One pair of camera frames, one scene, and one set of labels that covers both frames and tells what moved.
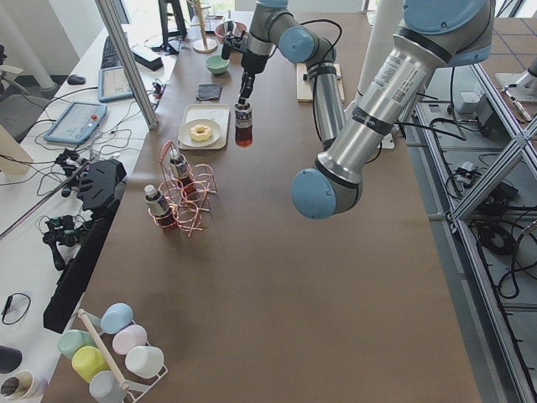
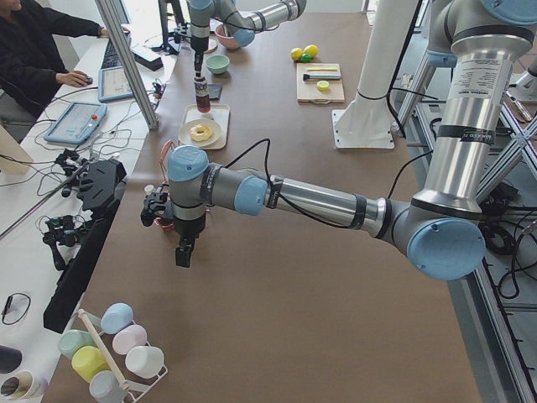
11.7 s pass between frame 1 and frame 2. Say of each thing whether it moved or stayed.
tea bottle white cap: moved
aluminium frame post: stayed
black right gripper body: moved
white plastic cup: stayed
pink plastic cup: stayed
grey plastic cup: stayed
